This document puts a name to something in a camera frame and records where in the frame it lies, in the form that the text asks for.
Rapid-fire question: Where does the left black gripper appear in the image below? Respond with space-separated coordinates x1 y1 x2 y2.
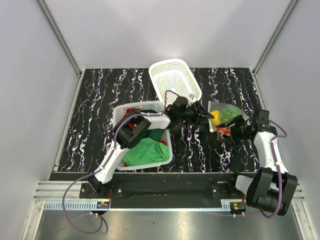
177 101 214 127

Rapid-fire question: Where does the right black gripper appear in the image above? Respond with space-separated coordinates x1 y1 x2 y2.
215 114 251 148

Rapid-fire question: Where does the orange white fake food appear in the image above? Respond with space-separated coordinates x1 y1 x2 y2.
216 127 231 136

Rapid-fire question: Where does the yellow fake lemon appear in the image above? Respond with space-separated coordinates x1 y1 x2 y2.
210 110 222 126

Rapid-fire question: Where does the green fake lettuce leaf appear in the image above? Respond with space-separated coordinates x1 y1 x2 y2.
220 105 243 125

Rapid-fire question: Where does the clear zip top bag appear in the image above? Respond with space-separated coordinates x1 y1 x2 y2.
208 101 249 133

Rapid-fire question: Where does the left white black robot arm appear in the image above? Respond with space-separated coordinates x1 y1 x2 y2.
88 96 214 198

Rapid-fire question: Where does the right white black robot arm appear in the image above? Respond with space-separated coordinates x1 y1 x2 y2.
216 115 298 219

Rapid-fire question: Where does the empty white perforated basket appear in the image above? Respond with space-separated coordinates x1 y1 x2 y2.
148 58 202 105

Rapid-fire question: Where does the dark green cloth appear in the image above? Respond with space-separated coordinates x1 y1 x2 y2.
141 109 165 142

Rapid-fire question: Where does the white basket with cloths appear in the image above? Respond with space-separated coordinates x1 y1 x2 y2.
112 101 173 171

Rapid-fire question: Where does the light green cloth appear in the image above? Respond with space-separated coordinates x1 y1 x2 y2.
121 137 171 167

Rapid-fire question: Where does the red cloth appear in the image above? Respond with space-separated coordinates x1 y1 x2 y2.
122 107 168 168

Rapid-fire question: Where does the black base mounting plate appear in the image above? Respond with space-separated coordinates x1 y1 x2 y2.
49 171 258 210

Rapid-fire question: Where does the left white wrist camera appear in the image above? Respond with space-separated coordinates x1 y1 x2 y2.
188 93 195 100

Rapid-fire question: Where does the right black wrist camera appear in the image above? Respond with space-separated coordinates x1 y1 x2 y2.
251 108 278 136

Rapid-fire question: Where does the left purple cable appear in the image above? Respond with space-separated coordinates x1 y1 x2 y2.
61 89 181 235

